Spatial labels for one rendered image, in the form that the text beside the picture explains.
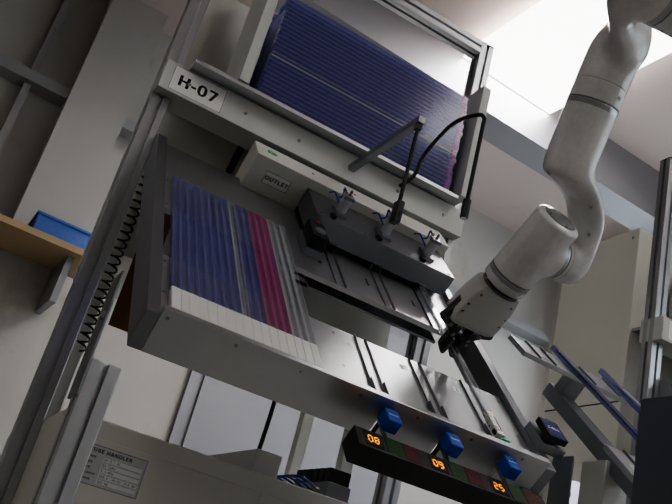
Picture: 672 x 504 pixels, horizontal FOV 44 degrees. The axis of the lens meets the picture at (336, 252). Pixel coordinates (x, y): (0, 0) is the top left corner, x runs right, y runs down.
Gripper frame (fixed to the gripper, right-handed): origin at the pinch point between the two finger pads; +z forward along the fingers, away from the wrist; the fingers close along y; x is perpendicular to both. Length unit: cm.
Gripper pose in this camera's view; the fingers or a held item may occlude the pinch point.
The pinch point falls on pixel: (451, 342)
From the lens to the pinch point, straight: 159.1
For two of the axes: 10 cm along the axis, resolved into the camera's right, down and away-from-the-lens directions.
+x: 0.8, 5.7, -8.2
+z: -5.3, 7.2, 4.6
